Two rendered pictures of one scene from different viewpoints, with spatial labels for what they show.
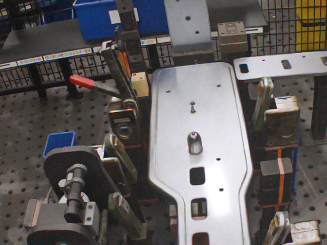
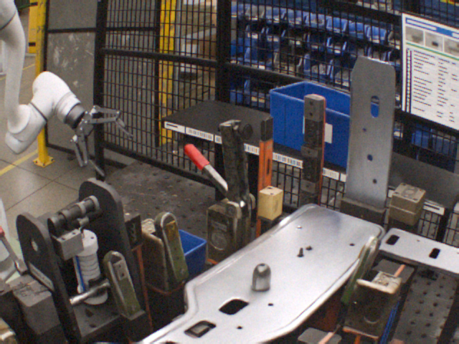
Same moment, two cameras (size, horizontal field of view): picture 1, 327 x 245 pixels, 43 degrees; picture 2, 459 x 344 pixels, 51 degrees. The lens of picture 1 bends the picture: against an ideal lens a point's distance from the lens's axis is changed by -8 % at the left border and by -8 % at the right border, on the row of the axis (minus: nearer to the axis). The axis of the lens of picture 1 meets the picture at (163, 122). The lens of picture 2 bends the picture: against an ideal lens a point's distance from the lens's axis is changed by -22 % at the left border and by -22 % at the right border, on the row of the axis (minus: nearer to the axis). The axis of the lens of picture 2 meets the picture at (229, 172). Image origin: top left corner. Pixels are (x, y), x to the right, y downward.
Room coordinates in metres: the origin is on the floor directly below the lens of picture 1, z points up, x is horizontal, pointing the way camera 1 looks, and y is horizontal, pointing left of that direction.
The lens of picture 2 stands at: (-0.06, -0.40, 1.58)
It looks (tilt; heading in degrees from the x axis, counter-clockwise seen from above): 24 degrees down; 29
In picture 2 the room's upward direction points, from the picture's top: 1 degrees clockwise
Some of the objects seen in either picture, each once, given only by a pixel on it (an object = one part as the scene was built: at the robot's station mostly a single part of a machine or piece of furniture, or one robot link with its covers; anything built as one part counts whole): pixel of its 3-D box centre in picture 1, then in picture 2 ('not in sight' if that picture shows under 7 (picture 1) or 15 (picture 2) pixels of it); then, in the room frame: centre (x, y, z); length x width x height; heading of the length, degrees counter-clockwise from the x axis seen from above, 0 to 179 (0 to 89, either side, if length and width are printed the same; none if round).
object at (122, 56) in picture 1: (135, 107); (262, 233); (0.93, 0.06, 0.95); 0.03 x 0.01 x 0.50; 172
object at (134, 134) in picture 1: (135, 154); (227, 280); (0.83, 0.09, 0.88); 0.07 x 0.06 x 0.35; 82
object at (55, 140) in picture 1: (63, 153); (181, 256); (1.03, 0.34, 0.74); 0.11 x 0.10 x 0.09; 172
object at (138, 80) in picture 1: (150, 130); (265, 267); (0.90, 0.04, 0.88); 0.04 x 0.04 x 0.36; 82
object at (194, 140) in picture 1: (194, 143); (261, 279); (0.68, -0.06, 1.02); 0.03 x 0.03 x 0.07
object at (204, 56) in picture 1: (198, 92); (354, 259); (1.07, -0.12, 0.85); 0.12 x 0.03 x 0.30; 82
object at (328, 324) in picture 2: not in sight; (325, 283); (0.95, -0.09, 0.84); 0.12 x 0.05 x 0.29; 82
